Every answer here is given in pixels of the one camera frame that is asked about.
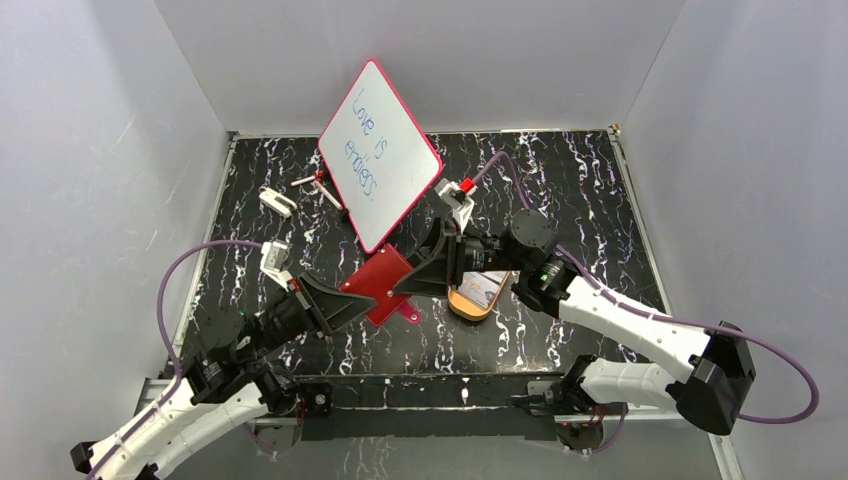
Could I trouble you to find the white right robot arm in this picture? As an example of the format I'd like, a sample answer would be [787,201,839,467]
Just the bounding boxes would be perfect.
[392,209,756,436]

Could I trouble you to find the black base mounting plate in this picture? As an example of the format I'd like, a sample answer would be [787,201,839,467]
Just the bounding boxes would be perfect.
[296,372,585,441]

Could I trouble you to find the white whiteboard eraser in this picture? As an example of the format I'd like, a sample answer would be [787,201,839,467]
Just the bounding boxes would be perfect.
[259,187,297,219]

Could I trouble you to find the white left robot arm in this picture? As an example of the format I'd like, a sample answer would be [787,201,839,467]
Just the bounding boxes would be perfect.
[70,273,377,479]

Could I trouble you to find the pink framed whiteboard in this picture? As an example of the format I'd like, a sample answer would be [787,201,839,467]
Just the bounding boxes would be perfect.
[318,58,444,253]

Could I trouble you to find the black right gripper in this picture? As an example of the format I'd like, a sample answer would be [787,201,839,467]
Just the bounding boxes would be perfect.
[390,215,529,300]

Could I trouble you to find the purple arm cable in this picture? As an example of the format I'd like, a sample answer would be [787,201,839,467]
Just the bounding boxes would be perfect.
[86,239,265,480]
[473,150,821,425]

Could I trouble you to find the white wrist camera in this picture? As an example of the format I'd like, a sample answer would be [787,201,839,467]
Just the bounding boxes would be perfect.
[435,178,477,233]
[260,240,293,290]

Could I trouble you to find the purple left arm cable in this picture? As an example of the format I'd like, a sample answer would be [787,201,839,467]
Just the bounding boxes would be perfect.
[86,239,265,480]

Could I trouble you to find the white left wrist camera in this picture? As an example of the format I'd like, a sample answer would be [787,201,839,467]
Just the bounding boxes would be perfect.
[260,240,293,290]

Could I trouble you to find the red leather card holder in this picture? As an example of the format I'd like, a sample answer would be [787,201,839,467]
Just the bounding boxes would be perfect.
[339,245,423,328]

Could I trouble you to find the orange oval tray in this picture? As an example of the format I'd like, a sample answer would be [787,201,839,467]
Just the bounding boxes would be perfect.
[448,272,512,322]

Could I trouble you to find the red capped marker pen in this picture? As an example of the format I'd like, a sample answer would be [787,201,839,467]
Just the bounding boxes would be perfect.
[290,171,325,187]

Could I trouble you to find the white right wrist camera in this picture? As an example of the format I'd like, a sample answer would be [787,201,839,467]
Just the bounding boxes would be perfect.
[435,178,477,233]

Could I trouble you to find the aluminium rail frame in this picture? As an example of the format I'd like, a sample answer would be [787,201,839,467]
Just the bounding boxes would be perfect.
[132,129,743,480]

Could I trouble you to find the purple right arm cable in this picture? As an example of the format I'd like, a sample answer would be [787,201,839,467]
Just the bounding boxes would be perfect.
[473,150,821,425]

